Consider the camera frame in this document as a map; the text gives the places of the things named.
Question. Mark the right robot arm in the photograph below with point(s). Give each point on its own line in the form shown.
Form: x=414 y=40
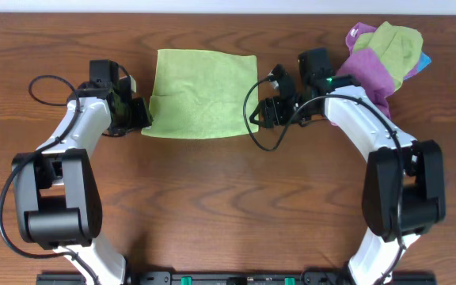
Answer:
x=403 y=192

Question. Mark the purple microfiber cloth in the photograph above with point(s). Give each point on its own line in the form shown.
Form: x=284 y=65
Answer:
x=366 y=68

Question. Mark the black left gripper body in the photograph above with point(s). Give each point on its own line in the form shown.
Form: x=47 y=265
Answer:
x=139 y=113

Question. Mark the light green microfiber cloth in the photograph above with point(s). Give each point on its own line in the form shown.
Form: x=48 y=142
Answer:
x=200 y=94

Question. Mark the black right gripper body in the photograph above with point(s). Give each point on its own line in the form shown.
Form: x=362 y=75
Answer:
x=283 y=109

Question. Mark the blue microfiber cloth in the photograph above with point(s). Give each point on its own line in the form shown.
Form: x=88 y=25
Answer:
x=423 y=62

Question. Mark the olive green microfiber cloth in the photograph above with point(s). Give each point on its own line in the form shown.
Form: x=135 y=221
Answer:
x=398 y=48

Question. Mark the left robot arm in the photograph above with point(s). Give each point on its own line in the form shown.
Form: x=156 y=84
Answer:
x=57 y=201

